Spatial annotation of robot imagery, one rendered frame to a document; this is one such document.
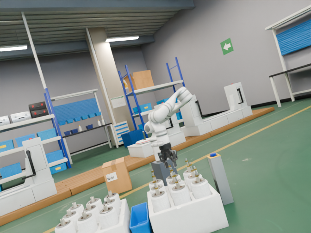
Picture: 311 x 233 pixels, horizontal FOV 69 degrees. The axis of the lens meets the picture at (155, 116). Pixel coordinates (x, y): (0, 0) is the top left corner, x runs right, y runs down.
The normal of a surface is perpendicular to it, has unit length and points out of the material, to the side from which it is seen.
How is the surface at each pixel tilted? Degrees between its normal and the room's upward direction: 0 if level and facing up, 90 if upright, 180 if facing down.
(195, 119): 90
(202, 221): 90
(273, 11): 90
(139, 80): 90
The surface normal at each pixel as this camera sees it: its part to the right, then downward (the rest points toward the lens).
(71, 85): 0.49, -0.13
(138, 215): 0.05, -0.04
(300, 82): -0.83, 0.25
